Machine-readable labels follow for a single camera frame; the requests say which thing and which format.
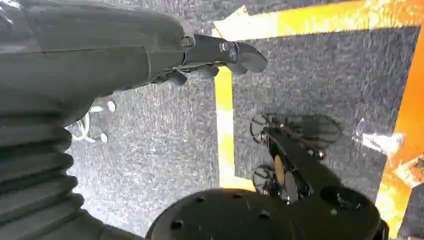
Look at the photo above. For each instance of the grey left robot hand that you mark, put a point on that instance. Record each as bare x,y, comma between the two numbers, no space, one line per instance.
82,49

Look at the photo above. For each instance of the ribbed grey left arm sleeve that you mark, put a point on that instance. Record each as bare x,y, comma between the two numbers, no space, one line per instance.
33,172

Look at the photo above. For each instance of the black caster wheel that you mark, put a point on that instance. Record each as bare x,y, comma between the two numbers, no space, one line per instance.
265,180
311,129

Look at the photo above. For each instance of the black robot foot base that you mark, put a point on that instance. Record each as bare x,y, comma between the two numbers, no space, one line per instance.
251,215

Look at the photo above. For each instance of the white tape scrap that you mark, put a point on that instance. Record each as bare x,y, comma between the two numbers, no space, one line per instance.
410,170
381,142

